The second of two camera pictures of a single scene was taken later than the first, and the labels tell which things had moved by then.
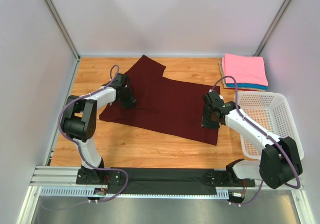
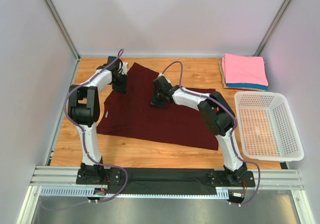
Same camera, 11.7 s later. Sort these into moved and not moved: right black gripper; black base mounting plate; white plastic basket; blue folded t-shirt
Moved: right black gripper
Not moved: blue folded t-shirt; white plastic basket; black base mounting plate
